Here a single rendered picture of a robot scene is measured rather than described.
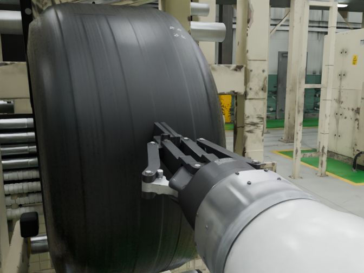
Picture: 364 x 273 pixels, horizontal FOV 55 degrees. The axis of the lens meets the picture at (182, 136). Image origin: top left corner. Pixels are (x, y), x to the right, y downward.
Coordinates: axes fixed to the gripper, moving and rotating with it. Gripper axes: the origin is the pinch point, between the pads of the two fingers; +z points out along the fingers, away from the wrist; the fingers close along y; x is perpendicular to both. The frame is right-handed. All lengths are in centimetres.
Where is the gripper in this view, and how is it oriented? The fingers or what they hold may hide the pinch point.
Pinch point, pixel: (166, 139)
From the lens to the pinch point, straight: 46.0
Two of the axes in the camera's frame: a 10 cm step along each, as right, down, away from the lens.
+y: -9.4, 0.6, -3.3
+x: -0.4, 9.5, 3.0
